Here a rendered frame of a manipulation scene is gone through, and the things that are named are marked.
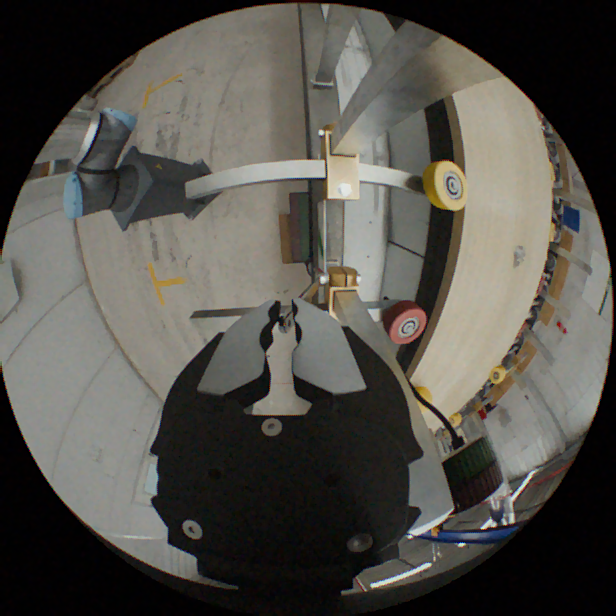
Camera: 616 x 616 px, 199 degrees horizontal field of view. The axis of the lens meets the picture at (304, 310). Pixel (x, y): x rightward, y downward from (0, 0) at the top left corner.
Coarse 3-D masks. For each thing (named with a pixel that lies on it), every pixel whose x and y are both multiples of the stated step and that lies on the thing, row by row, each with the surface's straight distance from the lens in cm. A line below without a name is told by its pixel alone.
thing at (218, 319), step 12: (384, 300) 37; (396, 300) 38; (204, 312) 38; (216, 312) 36; (228, 312) 35; (240, 312) 34; (372, 312) 34; (384, 312) 35; (192, 324) 39; (204, 324) 37; (216, 324) 36; (228, 324) 35; (276, 324) 32
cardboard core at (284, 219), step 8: (280, 216) 106; (288, 216) 105; (280, 224) 106; (288, 224) 105; (280, 232) 107; (288, 232) 105; (280, 240) 109; (288, 240) 106; (288, 248) 107; (288, 256) 108
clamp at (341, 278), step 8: (328, 272) 29; (336, 272) 29; (344, 272) 29; (352, 272) 29; (336, 280) 28; (344, 280) 28; (352, 280) 29; (360, 280) 31; (328, 288) 30; (336, 288) 28; (344, 288) 29; (352, 288) 29; (328, 296) 30; (328, 304) 30; (328, 312) 31
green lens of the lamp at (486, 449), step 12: (480, 444) 16; (456, 456) 15; (468, 456) 16; (480, 456) 16; (492, 456) 17; (444, 468) 16; (456, 468) 16; (468, 468) 16; (480, 468) 16; (456, 480) 16
